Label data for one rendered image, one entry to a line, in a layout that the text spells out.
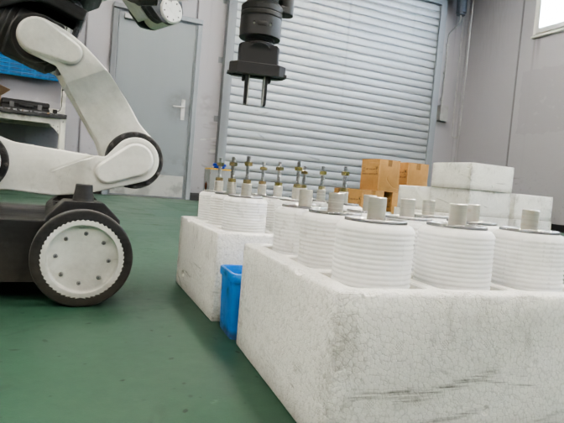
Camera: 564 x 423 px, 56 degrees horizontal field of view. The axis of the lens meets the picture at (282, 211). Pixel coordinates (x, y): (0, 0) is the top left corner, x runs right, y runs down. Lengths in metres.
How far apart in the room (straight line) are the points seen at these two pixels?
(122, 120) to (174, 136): 4.96
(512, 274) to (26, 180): 1.06
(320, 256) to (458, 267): 0.18
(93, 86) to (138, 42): 5.04
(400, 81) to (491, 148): 1.55
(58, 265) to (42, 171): 0.29
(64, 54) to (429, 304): 1.02
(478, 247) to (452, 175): 3.20
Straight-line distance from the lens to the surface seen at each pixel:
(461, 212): 0.70
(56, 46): 1.36
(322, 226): 0.71
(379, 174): 5.01
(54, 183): 1.37
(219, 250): 1.05
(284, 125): 6.73
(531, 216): 0.78
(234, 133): 6.47
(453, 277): 0.67
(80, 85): 1.36
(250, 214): 1.09
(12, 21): 1.39
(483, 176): 3.83
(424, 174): 5.35
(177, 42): 6.49
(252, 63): 1.14
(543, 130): 7.31
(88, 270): 1.16
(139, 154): 1.33
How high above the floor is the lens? 0.29
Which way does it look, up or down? 3 degrees down
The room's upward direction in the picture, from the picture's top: 5 degrees clockwise
